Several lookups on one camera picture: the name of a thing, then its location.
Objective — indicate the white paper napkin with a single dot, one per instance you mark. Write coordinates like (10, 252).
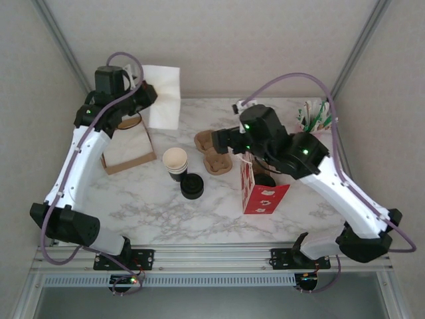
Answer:
(164, 96)

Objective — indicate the brown pulp cup carrier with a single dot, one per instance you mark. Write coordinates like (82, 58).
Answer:
(217, 163)

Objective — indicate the black plastic cup lid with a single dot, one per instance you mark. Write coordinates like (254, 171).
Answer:
(265, 181)

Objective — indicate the red printed paper gift bag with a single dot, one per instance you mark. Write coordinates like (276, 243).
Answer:
(265, 199)

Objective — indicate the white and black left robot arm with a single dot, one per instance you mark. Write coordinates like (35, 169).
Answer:
(83, 156)

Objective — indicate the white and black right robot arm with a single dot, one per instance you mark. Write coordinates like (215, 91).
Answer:
(348, 206)

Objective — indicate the black lidded coffee cup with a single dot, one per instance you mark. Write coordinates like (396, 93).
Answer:
(192, 186)

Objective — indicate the stack of paper cups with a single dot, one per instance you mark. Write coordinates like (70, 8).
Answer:
(175, 159)

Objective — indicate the green white wrapped stirrers bundle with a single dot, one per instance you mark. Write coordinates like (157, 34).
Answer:
(315, 114)

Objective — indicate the pink stirrer holder cup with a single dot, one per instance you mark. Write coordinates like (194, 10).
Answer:
(318, 131)

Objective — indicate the brown cardboard napkin tray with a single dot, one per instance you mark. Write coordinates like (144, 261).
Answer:
(129, 164)

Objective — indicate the aluminium frame post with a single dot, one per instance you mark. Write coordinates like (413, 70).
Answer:
(66, 50)
(358, 46)

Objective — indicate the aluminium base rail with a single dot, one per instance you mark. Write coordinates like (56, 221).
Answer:
(212, 257)

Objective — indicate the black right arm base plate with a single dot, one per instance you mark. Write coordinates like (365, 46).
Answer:
(279, 259)

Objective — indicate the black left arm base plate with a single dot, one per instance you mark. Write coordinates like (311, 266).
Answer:
(146, 259)

